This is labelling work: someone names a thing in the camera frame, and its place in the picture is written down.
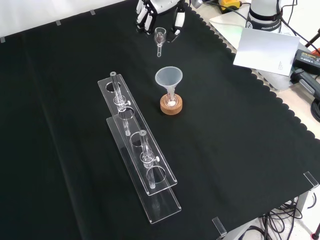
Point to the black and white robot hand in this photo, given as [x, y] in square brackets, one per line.
[147, 12]

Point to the translucent plastic funnel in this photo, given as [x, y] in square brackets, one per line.
[168, 77]

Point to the clear acrylic funnel stand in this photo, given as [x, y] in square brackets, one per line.
[140, 140]

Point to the grey tape strip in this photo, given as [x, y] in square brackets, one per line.
[2, 40]
[58, 22]
[92, 12]

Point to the pale board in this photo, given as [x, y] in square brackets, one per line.
[225, 22]

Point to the yellow stop button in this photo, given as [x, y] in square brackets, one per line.
[230, 5]

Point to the glass round-bottom flask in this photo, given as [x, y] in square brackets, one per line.
[171, 102]

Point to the white paper sheet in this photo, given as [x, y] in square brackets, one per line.
[265, 50]

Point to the black cloth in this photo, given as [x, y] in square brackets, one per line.
[75, 150]

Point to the black power adapter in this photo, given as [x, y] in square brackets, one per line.
[308, 60]

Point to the clear plastic cloth clip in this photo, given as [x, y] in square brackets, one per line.
[219, 226]
[311, 179]

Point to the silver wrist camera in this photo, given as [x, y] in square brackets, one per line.
[197, 3]

